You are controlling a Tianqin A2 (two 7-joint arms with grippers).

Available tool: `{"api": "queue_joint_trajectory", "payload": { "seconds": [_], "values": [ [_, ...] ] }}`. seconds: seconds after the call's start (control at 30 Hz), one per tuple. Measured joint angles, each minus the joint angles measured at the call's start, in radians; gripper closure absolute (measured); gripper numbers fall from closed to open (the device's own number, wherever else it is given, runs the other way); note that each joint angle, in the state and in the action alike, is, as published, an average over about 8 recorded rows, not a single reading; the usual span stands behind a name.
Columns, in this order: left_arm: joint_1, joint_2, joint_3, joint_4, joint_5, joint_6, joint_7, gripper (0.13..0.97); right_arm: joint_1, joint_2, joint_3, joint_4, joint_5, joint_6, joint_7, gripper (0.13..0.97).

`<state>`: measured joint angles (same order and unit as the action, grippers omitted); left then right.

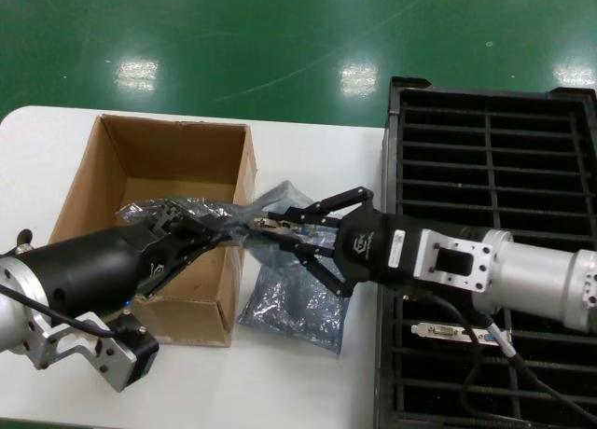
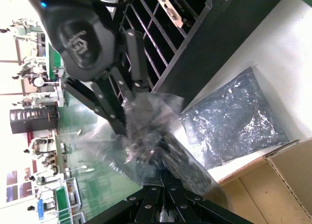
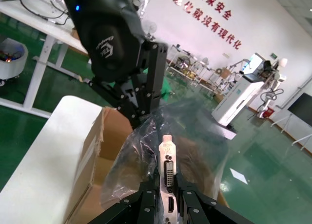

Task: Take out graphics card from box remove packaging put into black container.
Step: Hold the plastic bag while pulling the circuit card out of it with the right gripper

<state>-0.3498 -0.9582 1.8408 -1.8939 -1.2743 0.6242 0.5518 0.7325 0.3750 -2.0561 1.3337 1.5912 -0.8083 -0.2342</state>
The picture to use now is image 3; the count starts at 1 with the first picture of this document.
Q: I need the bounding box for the brown cardboard box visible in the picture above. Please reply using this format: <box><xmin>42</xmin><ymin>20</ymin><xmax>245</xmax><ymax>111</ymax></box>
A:
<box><xmin>62</xmin><ymin>106</ymin><xmax>231</xmax><ymax>224</ymax></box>

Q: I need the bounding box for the metal shelf rack with parts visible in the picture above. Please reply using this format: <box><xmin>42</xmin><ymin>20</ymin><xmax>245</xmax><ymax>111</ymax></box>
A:
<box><xmin>167</xmin><ymin>44</ymin><xmax>231</xmax><ymax>98</ymax></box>

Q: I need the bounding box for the black screen on stand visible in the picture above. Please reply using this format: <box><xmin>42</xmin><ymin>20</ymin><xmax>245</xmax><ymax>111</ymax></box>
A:
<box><xmin>270</xmin><ymin>92</ymin><xmax>312</xmax><ymax>159</ymax></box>

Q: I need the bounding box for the translucent grey antistatic bag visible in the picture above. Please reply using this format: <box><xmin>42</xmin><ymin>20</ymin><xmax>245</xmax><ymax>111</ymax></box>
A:
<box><xmin>101</xmin><ymin>97</ymin><xmax>231</xmax><ymax>210</ymax></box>

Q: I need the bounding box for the graphics card with silver bracket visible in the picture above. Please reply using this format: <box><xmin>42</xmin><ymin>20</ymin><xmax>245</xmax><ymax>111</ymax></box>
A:
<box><xmin>146</xmin><ymin>134</ymin><xmax>182</xmax><ymax>224</ymax></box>

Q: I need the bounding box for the white paper sheet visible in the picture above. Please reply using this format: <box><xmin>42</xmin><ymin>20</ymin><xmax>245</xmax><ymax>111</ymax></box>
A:
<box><xmin>230</xmin><ymin>168</ymin><xmax>249</xmax><ymax>185</ymax></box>

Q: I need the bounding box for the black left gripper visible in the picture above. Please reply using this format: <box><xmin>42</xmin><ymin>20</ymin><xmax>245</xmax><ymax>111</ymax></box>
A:
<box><xmin>59</xmin><ymin>0</ymin><xmax>169</xmax><ymax>130</ymax></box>

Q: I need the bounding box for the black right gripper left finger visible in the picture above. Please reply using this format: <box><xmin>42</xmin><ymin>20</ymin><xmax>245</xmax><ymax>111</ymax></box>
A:
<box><xmin>89</xmin><ymin>181</ymin><xmax>163</xmax><ymax>224</ymax></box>

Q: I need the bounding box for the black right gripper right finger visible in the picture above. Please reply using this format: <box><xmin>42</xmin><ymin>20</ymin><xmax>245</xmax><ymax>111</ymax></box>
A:
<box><xmin>175</xmin><ymin>179</ymin><xmax>247</xmax><ymax>224</ymax></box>

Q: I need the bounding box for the white kiosk machine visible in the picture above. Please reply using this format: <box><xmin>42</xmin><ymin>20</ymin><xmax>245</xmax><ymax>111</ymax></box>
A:
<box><xmin>211</xmin><ymin>52</ymin><xmax>265</xmax><ymax>140</ymax></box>

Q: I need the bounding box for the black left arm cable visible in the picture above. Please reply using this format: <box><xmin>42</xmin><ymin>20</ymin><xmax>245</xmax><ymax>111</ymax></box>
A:
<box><xmin>19</xmin><ymin>0</ymin><xmax>74</xmax><ymax>25</ymax></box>

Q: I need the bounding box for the round white tub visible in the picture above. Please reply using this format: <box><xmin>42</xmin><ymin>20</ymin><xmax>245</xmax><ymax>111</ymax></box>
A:
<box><xmin>0</xmin><ymin>37</ymin><xmax>29</xmax><ymax>86</ymax></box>

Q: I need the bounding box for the white workshop desk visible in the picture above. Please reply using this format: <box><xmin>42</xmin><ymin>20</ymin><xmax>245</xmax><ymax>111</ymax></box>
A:
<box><xmin>0</xmin><ymin>0</ymin><xmax>90</xmax><ymax>119</ymax></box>

